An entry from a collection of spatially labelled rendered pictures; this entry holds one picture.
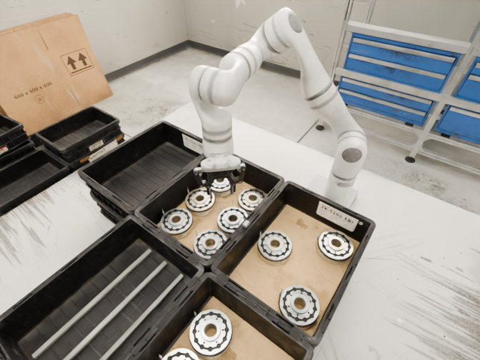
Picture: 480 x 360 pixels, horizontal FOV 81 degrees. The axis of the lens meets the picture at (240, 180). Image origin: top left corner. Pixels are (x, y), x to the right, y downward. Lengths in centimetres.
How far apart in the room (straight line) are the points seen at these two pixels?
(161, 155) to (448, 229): 116
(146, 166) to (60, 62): 238
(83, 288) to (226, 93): 66
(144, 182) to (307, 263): 65
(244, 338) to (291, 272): 22
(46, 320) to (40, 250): 38
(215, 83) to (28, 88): 287
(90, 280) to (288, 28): 86
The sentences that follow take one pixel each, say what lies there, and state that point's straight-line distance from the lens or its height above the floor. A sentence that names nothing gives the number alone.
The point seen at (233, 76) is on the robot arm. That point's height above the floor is 135.
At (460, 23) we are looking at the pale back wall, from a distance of 328.
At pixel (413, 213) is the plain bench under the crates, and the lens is 132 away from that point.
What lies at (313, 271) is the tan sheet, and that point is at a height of 83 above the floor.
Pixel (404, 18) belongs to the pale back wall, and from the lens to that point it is 331.
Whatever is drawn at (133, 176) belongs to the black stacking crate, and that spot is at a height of 83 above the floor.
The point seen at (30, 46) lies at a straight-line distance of 336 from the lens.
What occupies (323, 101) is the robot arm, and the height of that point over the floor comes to 118.
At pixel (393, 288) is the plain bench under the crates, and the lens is 109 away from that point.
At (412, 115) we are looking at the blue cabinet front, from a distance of 263.
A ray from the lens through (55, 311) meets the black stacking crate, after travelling 94.
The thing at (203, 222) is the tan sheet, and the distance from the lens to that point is 95.
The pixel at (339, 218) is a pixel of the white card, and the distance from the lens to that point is 93.
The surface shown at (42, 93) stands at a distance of 338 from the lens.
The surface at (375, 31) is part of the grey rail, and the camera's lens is 245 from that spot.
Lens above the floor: 159
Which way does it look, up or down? 45 degrees down
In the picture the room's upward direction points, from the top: straight up
